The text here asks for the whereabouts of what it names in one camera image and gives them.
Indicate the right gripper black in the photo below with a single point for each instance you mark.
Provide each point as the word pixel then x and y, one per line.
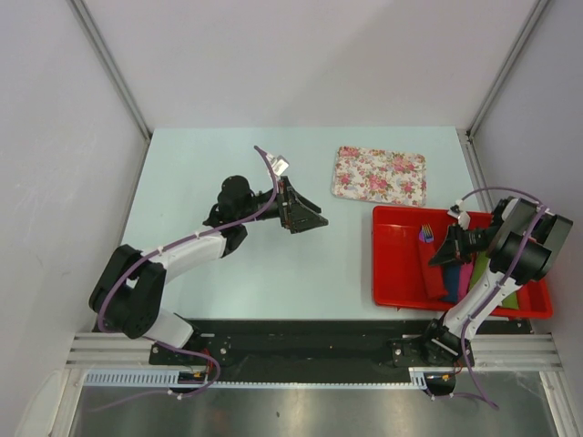
pixel 453 249

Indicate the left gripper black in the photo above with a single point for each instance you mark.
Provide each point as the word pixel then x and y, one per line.
pixel 298 214

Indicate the red paper napkin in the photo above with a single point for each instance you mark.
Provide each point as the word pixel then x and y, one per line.
pixel 432 276

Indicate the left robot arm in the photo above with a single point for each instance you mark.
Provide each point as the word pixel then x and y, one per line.
pixel 130 288

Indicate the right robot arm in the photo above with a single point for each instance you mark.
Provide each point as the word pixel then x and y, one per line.
pixel 521 244

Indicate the blue napkin roll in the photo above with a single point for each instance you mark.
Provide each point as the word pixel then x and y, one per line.
pixel 451 280

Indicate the pink napkin roll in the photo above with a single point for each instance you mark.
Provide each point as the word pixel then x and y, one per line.
pixel 465 275

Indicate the green napkin roll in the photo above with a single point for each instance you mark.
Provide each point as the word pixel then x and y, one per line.
pixel 479 269
pixel 509 302

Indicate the floral cloth mat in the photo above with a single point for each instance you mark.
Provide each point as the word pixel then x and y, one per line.
pixel 380 176

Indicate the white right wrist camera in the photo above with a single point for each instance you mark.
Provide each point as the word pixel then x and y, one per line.
pixel 458 213

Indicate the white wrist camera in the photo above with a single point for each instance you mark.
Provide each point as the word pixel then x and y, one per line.
pixel 279 164
pixel 458 213

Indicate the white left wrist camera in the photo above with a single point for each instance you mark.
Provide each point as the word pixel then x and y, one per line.
pixel 279 164

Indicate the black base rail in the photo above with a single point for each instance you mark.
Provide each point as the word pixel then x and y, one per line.
pixel 318 351

